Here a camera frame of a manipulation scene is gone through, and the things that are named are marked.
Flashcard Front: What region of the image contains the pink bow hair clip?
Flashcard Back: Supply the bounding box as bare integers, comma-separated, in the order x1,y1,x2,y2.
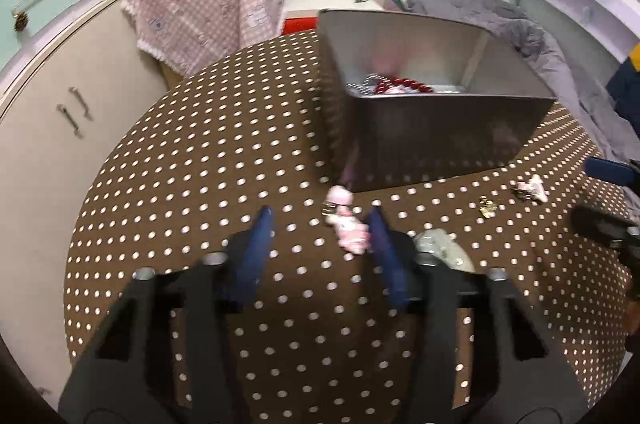
511,175,548,204
324,185,372,256

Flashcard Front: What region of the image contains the small gold brooch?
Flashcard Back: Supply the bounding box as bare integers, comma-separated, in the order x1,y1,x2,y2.
477,197,503,219

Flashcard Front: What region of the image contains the red box with white lid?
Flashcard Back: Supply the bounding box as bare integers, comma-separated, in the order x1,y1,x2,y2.
282,0,386,36

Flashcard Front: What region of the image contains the grey metal box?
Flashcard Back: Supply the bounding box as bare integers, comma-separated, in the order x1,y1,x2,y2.
317,8,558,194

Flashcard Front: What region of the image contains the grey duvet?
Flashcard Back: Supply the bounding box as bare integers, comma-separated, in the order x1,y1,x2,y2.
407,0,626,161

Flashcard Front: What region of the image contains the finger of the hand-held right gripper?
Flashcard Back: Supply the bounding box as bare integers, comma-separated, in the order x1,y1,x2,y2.
571,204,640,262
585,157,640,191

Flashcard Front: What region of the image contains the silver chain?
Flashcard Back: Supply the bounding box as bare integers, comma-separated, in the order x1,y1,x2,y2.
349,74,381,96

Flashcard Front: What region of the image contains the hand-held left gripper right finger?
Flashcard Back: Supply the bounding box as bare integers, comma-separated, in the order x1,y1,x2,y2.
367,207,591,424

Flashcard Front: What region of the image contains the red bead bracelet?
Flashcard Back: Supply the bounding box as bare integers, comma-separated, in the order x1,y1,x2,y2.
375,76,433,96

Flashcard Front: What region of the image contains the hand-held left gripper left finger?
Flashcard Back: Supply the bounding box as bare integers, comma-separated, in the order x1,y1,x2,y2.
59,205,276,424

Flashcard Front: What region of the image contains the dark blue jacket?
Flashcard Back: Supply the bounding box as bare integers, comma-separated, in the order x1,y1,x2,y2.
606,56,640,131

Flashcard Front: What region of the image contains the long white cabinet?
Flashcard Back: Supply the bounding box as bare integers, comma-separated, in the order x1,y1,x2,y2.
0,0,171,405

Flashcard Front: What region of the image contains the brown polka dot tablecloth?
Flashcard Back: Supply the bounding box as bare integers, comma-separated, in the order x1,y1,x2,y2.
65,29,632,424

